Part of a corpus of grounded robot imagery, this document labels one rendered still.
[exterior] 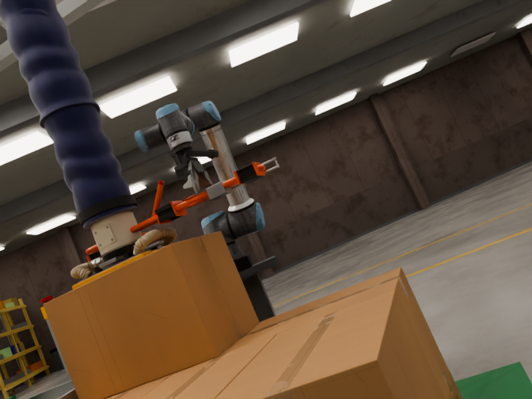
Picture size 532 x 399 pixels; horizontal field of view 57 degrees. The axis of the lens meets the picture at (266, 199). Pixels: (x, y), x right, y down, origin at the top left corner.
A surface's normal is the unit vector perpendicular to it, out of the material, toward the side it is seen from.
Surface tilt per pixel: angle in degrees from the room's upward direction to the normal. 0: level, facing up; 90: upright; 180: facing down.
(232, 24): 90
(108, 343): 90
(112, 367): 90
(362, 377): 90
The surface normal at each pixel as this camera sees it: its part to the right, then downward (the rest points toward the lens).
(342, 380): -0.30, 0.04
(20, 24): -0.16, -0.14
